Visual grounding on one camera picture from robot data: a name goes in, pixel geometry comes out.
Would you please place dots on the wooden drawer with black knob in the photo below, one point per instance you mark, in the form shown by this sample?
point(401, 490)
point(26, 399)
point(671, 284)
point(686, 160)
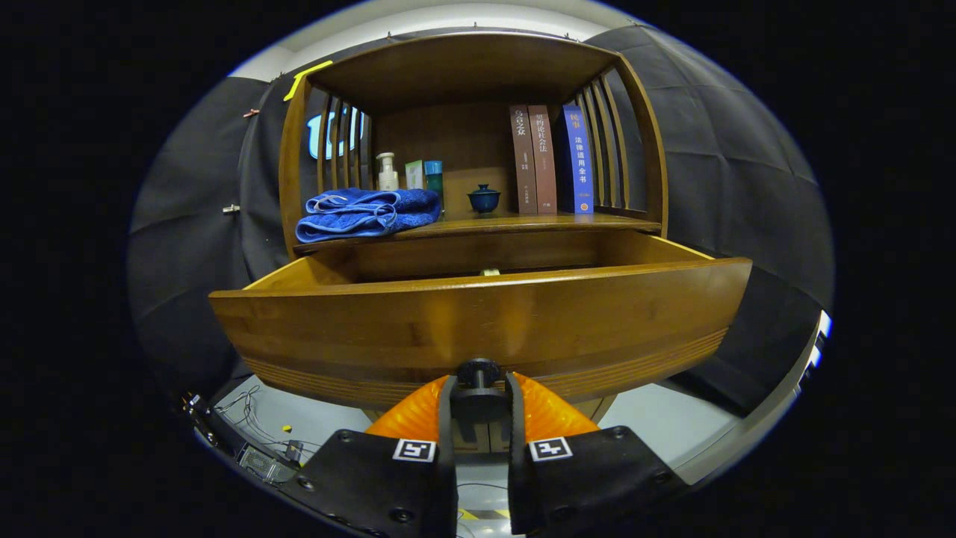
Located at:
point(478, 321)

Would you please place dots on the dark brown book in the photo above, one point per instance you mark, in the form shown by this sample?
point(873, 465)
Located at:
point(524, 164)

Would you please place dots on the white and green tube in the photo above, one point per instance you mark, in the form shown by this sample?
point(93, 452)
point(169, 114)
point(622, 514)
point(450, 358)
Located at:
point(414, 175)

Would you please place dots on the teal bottle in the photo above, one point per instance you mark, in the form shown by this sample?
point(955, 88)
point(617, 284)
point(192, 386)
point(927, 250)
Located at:
point(434, 179)

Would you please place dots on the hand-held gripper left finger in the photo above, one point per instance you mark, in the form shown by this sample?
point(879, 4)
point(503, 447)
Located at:
point(447, 448)

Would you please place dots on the reddish brown book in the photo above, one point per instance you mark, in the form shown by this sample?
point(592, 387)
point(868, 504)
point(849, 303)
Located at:
point(544, 164)

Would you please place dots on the folded blue towel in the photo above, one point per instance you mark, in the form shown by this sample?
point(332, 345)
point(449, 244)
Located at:
point(358, 213)

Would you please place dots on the white panel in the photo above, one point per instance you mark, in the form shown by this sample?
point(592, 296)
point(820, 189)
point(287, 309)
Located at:
point(821, 332)

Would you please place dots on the wooden countertop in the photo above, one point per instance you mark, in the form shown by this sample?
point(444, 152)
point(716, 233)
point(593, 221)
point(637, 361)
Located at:
point(523, 222)

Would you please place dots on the blue book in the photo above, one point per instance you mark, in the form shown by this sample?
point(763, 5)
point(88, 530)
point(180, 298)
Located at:
point(579, 164)

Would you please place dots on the white pump bottle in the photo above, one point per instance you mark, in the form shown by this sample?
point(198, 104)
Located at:
point(387, 179)

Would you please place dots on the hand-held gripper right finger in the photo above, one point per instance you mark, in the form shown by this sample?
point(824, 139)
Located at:
point(517, 448)

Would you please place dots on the grey electronics box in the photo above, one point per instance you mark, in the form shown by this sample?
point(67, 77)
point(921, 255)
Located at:
point(261, 463)

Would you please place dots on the wooden cabinet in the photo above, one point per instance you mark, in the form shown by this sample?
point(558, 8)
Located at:
point(463, 75)

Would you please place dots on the blue lidded teacup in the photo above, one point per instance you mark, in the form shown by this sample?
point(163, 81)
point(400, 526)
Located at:
point(484, 200)

